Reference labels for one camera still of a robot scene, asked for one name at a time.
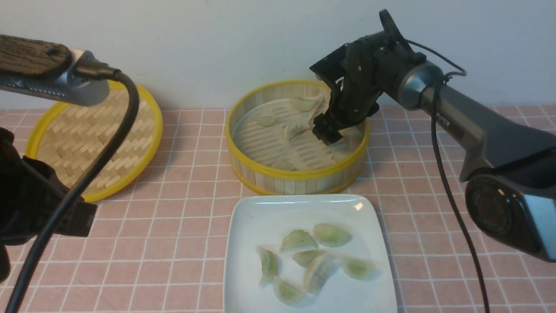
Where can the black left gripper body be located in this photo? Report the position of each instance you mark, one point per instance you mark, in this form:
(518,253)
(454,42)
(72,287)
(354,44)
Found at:
(30,191)

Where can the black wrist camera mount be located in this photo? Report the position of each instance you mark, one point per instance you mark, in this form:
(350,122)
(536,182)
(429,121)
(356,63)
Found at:
(330,69)

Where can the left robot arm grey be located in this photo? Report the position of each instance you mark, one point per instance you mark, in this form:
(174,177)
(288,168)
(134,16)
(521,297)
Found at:
(55,72)

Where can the white square plate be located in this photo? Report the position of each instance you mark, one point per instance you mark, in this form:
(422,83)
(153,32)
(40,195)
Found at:
(263,221)

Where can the pink checkered tablecloth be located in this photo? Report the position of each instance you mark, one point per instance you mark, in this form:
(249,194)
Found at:
(159,244)

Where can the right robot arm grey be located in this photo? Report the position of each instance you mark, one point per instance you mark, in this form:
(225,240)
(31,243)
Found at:
(509,168)

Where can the dumpling in steamer front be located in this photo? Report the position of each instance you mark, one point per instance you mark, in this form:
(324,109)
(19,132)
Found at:
(281,164)

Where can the bamboo steamer basket yellow rim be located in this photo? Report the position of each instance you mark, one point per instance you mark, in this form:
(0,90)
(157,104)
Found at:
(269,181)

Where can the pale dumpling on plate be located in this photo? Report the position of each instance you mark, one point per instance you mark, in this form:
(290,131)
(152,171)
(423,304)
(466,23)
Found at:
(317,273)

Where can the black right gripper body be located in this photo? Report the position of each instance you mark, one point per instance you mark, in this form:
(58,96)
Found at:
(374,64)

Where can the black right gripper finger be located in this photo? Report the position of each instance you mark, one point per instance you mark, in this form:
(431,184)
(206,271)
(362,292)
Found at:
(320,125)
(330,133)

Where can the bamboo steamer lid yellow rim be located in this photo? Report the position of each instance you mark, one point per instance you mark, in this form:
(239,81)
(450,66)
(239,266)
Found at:
(69,137)

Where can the dumpling in steamer top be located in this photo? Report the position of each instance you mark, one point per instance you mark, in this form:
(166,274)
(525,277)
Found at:
(304,105)

